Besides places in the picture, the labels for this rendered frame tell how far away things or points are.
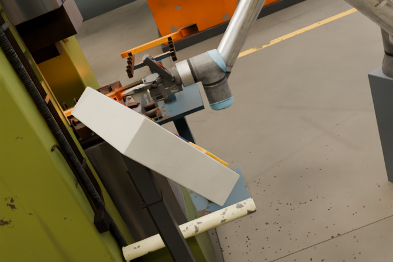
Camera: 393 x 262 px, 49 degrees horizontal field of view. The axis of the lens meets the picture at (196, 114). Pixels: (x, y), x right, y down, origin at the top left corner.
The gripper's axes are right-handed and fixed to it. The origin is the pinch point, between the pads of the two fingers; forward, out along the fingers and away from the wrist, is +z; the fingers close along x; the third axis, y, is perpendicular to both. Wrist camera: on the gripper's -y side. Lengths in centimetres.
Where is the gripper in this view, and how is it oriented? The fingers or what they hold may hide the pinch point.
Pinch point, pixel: (123, 90)
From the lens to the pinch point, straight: 157.5
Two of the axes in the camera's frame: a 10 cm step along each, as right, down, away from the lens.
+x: -1.4, -4.2, 9.0
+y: 3.3, 8.4, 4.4
